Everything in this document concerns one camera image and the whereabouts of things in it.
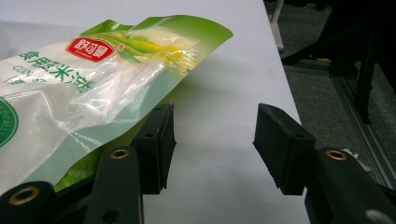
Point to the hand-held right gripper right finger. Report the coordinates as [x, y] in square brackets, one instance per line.
[281, 146]

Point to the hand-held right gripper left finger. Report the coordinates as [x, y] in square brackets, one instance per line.
[155, 146]

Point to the green and white starch bag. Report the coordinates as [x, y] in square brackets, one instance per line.
[93, 90]

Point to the white paper scrap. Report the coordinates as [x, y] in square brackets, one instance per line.
[358, 158]

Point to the black metal stand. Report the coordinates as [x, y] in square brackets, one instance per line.
[364, 46]

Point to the aluminium floor rail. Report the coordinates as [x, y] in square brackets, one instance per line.
[358, 115]

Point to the white metal desk frame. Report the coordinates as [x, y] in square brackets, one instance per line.
[276, 25]

